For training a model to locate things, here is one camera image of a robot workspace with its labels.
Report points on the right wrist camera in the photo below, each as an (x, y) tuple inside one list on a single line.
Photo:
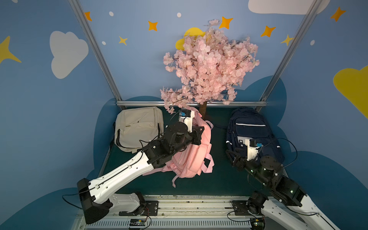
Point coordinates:
[(253, 148)]

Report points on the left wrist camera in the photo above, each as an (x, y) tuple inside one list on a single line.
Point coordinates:
[(186, 116)]

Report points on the pink cherry blossom tree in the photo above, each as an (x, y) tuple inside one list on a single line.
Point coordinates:
[(209, 66)]

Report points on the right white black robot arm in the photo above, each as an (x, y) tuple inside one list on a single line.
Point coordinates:
[(301, 214)]

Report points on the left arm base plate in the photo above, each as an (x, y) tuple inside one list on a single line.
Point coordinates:
[(149, 208)]

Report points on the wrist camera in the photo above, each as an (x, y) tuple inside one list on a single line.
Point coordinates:
[(253, 148), (186, 116)]

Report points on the right green circuit board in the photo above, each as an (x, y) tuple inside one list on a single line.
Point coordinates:
[(257, 224)]

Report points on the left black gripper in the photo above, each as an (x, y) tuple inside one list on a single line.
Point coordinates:
[(197, 136)]

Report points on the navy blue backpack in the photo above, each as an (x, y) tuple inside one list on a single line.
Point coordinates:
[(248, 123)]

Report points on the left green circuit board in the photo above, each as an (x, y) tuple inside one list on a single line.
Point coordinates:
[(137, 224)]

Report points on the cream white bag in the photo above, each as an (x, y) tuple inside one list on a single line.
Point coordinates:
[(133, 125)]

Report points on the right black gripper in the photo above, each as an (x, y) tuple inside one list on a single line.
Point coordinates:
[(235, 158)]

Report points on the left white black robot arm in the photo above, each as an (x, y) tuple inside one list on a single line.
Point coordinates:
[(98, 197)]

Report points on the green circuit board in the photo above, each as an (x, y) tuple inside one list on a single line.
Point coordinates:
[(137, 224), (257, 224)]

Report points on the aluminium rail base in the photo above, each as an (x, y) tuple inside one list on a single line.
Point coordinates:
[(179, 213)]

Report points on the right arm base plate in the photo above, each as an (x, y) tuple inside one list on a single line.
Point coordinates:
[(244, 208)]

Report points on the pink backpack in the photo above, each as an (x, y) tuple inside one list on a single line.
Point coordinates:
[(195, 159)]

